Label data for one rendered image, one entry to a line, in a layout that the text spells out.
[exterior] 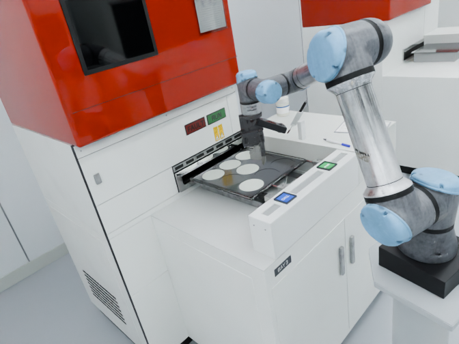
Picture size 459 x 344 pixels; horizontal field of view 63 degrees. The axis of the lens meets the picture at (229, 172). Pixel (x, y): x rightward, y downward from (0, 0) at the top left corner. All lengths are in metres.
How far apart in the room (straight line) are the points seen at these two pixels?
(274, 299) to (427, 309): 0.46
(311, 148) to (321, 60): 0.78
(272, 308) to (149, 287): 0.65
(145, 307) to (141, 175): 0.61
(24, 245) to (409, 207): 2.66
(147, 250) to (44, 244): 1.57
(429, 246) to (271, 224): 0.43
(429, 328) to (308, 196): 0.52
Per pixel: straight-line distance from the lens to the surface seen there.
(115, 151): 1.47
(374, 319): 2.16
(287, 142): 1.71
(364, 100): 0.92
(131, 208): 1.56
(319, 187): 1.33
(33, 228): 3.08
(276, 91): 1.24
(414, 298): 1.12
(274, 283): 1.27
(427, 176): 1.05
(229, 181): 1.56
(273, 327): 1.38
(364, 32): 0.95
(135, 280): 1.70
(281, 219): 1.19
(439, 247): 1.13
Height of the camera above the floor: 1.61
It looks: 26 degrees down
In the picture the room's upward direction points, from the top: 11 degrees counter-clockwise
